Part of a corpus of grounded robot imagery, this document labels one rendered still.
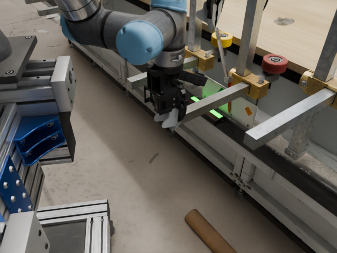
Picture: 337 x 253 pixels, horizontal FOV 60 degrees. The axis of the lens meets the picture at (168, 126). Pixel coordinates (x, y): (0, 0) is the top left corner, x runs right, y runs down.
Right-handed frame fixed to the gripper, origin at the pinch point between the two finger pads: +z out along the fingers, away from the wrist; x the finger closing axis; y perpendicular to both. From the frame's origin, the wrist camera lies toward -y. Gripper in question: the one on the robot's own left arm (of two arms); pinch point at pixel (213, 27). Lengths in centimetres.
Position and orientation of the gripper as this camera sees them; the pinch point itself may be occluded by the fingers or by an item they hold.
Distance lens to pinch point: 94.5
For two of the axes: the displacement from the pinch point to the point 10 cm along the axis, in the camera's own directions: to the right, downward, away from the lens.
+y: -8.3, -3.6, 4.2
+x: -5.5, 5.3, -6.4
